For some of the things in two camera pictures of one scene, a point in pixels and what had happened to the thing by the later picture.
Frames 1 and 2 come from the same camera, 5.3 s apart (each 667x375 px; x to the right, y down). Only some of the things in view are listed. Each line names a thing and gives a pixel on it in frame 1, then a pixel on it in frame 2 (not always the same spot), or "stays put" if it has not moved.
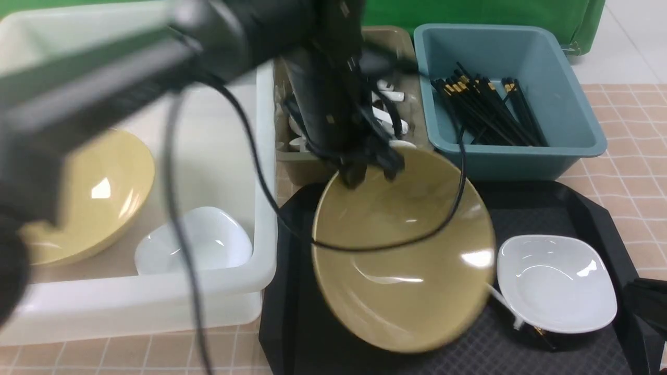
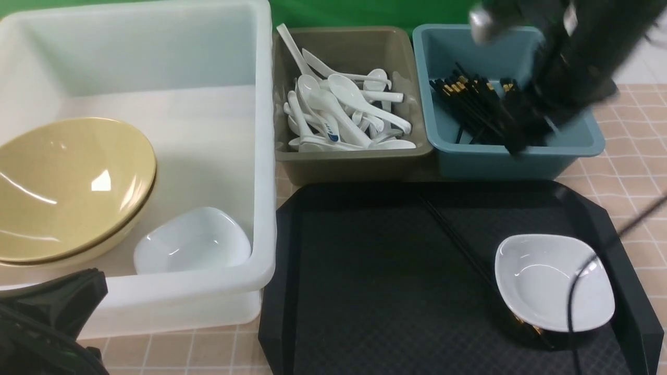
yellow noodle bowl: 413,300 → 68,185
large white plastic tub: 226,158 stays put
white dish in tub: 212,238 stays put
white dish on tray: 559,283 stays put
